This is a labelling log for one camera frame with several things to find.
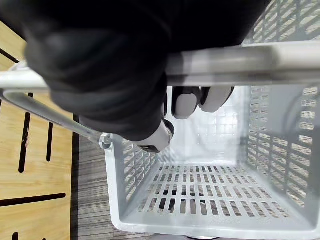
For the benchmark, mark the right robot hand black cloth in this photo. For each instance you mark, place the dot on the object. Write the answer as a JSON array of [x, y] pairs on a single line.
[[100, 62]]

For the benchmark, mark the grey plastic slotted basket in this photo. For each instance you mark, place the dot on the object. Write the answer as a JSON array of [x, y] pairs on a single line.
[[200, 225]]

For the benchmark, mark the wooden panel with black slots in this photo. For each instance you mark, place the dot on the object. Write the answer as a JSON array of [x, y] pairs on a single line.
[[37, 175]]

